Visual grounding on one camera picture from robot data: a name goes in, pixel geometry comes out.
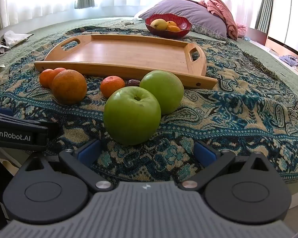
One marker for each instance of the white pillow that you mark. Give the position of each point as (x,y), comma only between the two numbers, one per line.
(139,16)

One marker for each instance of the dark red wooden board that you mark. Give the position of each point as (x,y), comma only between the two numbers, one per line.
(257,36)

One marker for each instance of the small orange fruit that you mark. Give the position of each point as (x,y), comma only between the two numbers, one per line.
(174,28)
(172,23)

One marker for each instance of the purple pillow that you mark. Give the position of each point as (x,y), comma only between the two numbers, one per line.
(188,11)

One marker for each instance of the brown date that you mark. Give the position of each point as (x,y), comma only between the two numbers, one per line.
(133,82)

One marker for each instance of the white wardrobe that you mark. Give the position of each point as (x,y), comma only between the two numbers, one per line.
(288,10)

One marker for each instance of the green quilted bedspread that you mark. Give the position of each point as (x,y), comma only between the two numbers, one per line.
(39,34)

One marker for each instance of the red ribbed bowl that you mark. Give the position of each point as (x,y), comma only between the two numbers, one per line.
(161,33)

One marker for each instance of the blue crumpled cloth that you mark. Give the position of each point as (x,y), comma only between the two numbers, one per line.
(290,60)

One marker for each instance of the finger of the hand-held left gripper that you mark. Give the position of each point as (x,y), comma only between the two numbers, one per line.
(1,110)

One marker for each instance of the large orange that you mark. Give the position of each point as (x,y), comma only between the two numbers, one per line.
(69,86)

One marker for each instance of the wooden serving tray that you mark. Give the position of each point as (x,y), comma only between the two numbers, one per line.
(129,52)

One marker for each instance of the pink quilted comforter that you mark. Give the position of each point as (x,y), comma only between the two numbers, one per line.
(221,10)

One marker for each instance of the small mandarin orange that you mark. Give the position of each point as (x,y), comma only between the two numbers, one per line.
(59,70)
(46,78)
(111,86)

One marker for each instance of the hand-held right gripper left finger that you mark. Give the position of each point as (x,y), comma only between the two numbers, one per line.
(89,151)

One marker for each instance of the green apple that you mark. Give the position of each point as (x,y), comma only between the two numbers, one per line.
(131,115)
(164,89)

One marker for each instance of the pink crumpled cloth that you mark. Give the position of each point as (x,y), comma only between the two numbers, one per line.
(241,29)

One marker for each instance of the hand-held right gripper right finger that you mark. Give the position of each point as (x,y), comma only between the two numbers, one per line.
(205,153)

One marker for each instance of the blue paisley blanket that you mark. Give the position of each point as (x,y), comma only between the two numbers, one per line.
(238,104)

